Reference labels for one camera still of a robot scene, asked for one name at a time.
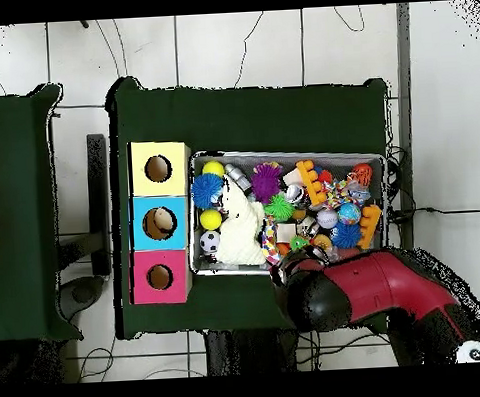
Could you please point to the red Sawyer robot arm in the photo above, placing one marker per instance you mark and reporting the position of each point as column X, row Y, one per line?
column 388, row 279

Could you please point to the shallow clear mesh bin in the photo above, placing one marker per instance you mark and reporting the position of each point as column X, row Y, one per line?
column 228, row 269

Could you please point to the wooden box with three holes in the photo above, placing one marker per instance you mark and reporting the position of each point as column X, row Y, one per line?
column 145, row 223

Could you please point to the purple spiky ball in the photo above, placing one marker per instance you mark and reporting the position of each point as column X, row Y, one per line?
column 266, row 183

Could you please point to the large blue spiky ball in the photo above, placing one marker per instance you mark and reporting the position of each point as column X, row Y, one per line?
column 207, row 191

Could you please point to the cream knitted cloth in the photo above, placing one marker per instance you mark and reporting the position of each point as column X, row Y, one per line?
column 240, row 234

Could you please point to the yellow ball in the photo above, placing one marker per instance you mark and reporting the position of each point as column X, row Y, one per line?
column 211, row 220
column 213, row 169

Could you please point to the green spiky ball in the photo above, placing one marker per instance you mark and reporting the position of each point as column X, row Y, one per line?
column 279, row 208

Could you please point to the colourful patterned cloth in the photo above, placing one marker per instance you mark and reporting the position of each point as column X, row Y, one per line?
column 270, row 239

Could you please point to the small soccer ball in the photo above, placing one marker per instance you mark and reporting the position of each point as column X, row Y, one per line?
column 210, row 242

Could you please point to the silver metal can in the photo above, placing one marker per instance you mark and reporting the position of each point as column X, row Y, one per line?
column 295, row 195

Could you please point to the orange toy building block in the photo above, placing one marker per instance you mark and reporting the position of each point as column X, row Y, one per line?
column 311, row 183

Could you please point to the dark green table cloth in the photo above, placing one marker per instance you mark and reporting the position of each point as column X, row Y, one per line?
column 259, row 113
column 21, row 222

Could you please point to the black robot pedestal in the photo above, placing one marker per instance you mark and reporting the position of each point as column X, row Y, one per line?
column 248, row 354

